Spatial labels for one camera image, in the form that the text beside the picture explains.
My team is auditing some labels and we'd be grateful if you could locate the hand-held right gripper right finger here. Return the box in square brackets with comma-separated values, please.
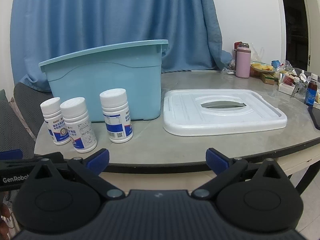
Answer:
[191, 148, 290, 200]

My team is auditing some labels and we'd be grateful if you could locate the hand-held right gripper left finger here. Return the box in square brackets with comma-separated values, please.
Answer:
[30, 149, 125, 201]

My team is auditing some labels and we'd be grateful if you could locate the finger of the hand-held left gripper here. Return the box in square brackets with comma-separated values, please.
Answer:
[0, 149, 23, 161]
[0, 152, 63, 170]

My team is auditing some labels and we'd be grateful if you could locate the white pill bottle blue label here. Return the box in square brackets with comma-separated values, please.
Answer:
[99, 88, 134, 144]
[60, 97, 98, 154]
[40, 97, 72, 146]

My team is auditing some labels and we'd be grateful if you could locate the white plastic box lid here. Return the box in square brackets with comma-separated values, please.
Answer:
[162, 89, 288, 137]

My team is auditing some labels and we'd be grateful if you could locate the light blue plastic storage box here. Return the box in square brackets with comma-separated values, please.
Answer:
[38, 39, 168, 122]

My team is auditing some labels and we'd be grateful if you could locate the grey stone desktop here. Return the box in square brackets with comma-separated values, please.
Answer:
[34, 67, 320, 174]

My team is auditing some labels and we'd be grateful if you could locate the grey sofa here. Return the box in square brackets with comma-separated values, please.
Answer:
[0, 82, 52, 161]

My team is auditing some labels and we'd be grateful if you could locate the black table leg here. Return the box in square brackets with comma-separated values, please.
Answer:
[297, 155, 320, 196]

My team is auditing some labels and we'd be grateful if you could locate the clear plastic wrapper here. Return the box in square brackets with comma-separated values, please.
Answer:
[220, 59, 237, 75]

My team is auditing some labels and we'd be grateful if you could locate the green cardboard box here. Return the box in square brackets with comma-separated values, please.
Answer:
[260, 72, 279, 85]

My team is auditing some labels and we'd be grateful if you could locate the pink thermos bottle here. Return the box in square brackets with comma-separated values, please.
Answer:
[235, 43, 251, 78]

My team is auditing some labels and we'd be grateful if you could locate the plate of yellow food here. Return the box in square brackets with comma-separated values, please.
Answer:
[250, 61, 274, 74]

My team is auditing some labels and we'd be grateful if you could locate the red and white box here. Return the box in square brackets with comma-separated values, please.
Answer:
[278, 74, 298, 94]

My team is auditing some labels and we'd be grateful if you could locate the black phone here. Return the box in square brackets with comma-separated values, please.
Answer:
[307, 104, 320, 131]

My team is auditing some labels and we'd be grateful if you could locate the white plastic bag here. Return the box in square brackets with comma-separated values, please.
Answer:
[250, 44, 265, 63]

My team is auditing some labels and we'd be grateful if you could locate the brown syrup bottle blue label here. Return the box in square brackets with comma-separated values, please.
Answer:
[304, 73, 319, 107]

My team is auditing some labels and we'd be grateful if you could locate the blue curtain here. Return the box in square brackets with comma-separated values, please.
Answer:
[10, 0, 223, 93]

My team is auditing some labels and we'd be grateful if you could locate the white door frame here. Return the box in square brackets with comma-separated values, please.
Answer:
[300, 0, 320, 72]

